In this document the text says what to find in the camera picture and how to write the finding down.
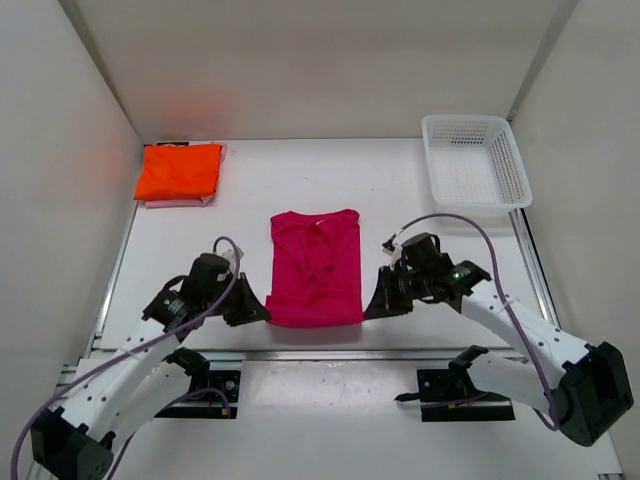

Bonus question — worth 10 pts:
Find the magenta t-shirt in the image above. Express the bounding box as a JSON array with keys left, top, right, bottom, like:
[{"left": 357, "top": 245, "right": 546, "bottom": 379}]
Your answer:
[{"left": 266, "top": 209, "right": 364, "bottom": 329}]

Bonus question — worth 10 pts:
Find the light pink t-shirt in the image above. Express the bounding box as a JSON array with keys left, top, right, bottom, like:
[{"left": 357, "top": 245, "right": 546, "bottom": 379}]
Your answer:
[{"left": 144, "top": 142, "right": 230, "bottom": 210}]

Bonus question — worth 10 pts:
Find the orange t-shirt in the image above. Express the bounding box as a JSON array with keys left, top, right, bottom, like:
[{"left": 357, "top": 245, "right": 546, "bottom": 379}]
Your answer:
[{"left": 133, "top": 143, "right": 223, "bottom": 201}]

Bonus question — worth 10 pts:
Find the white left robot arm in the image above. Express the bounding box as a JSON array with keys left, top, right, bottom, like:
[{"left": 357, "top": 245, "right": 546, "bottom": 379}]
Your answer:
[{"left": 29, "top": 246, "right": 270, "bottom": 479}]

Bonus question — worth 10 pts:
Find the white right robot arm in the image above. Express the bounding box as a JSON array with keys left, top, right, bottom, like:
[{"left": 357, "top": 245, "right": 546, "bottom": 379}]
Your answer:
[{"left": 365, "top": 233, "right": 634, "bottom": 447}]

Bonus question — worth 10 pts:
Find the white perforated plastic basket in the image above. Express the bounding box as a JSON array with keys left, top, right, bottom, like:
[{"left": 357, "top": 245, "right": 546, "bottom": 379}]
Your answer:
[{"left": 421, "top": 114, "right": 533, "bottom": 217}]

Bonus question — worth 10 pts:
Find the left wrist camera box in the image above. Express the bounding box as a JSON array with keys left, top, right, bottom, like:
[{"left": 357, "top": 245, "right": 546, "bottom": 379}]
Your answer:
[{"left": 221, "top": 247, "right": 244, "bottom": 263}]

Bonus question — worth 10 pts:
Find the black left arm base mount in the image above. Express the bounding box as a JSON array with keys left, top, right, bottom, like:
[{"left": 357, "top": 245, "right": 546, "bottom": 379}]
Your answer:
[{"left": 155, "top": 348, "right": 241, "bottom": 419}]

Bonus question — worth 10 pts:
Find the aluminium table edge rail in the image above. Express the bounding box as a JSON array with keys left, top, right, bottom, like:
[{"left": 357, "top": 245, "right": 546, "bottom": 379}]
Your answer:
[{"left": 79, "top": 344, "right": 526, "bottom": 363}]

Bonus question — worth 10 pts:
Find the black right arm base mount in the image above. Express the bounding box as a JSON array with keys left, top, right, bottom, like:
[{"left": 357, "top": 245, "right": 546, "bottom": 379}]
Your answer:
[{"left": 394, "top": 345, "right": 515, "bottom": 423}]

